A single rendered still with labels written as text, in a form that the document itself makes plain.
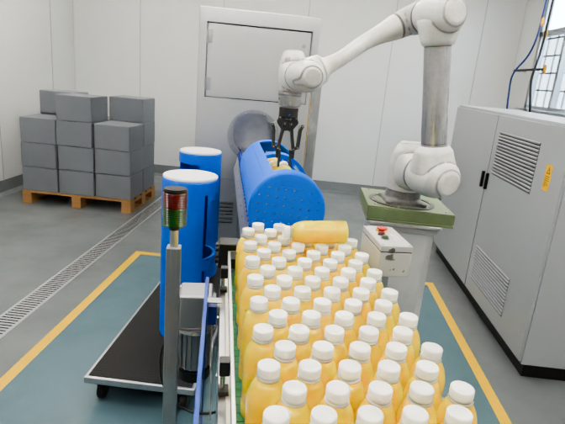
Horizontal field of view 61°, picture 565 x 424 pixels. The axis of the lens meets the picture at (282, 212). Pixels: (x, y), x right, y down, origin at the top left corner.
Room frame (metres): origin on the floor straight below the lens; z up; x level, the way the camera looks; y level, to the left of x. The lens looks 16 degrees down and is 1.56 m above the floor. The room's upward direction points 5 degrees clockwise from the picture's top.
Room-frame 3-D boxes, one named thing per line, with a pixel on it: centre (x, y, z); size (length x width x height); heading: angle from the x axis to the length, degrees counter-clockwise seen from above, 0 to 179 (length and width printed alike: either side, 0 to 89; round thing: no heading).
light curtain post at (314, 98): (3.16, -0.14, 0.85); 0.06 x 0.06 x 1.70; 8
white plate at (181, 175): (2.41, 0.48, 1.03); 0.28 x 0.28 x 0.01
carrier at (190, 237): (2.41, 0.48, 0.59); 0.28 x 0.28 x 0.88
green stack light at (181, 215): (1.20, 0.28, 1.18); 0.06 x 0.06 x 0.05
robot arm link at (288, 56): (1.91, 0.01, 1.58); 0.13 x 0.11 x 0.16; 18
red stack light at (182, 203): (1.20, 0.28, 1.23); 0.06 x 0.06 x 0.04
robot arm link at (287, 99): (1.92, 0.01, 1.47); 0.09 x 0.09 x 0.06
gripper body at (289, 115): (1.92, 0.01, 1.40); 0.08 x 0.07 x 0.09; 98
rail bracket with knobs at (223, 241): (1.56, 0.17, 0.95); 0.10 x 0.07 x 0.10; 98
